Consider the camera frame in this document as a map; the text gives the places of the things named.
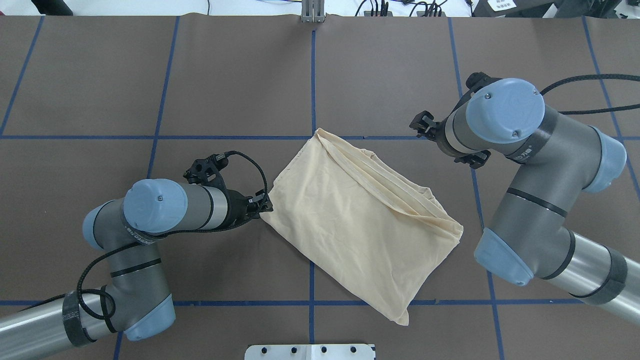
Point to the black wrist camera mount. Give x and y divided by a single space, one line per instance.
479 80
207 171

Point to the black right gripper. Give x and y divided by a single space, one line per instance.
440 134

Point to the black box with label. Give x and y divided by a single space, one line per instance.
511 8

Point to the pale yellow long-sleeve shirt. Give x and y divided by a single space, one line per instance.
375 232

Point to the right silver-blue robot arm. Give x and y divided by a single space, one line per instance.
559 158

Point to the aluminium frame post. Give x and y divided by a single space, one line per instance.
313 11

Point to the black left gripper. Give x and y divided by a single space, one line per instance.
236 208

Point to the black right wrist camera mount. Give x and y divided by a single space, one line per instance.
479 80

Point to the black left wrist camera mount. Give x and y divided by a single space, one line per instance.
207 171

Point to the brown gridded table mat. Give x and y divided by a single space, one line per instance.
91 105

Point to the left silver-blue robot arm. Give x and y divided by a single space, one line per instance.
126 289

